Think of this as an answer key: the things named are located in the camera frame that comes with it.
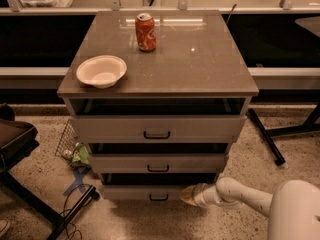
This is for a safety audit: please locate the black chair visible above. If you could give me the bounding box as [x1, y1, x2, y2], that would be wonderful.
[0, 103, 39, 174]

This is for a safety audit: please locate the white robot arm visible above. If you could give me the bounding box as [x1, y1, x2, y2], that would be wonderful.
[180, 177, 320, 240]

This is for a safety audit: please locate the black cable on floor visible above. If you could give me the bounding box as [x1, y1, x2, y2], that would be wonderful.
[59, 183, 92, 240]

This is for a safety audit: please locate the white paper bowl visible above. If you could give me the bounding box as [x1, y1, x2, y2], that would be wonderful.
[76, 55, 127, 89]

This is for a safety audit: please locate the black floor stand right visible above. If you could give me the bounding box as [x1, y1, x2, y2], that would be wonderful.
[247, 104, 320, 166]

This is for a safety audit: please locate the green crumpled bag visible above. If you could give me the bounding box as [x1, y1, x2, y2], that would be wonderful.
[62, 142, 91, 168]

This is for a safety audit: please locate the wire mesh basket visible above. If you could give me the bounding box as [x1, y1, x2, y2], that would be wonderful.
[55, 121, 78, 157]

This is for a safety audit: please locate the grey drawer cabinet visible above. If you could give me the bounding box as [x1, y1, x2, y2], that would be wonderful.
[56, 9, 260, 202]

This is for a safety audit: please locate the black floor stand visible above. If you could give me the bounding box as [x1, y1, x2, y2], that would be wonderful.
[0, 172, 100, 240]
[247, 104, 320, 166]

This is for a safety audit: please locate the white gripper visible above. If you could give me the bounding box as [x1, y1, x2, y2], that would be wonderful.
[180, 183, 220, 208]

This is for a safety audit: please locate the black floor stand left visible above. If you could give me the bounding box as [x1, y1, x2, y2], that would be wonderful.
[0, 172, 100, 240]

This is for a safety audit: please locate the orange soda can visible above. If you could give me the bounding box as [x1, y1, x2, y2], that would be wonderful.
[135, 13, 156, 52]

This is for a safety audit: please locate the shoe tip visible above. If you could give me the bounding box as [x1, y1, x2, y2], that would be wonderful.
[0, 219, 10, 238]

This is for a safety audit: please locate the grey drawer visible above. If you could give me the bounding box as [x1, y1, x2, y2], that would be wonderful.
[99, 173, 216, 201]
[89, 153, 226, 174]
[70, 115, 246, 143]

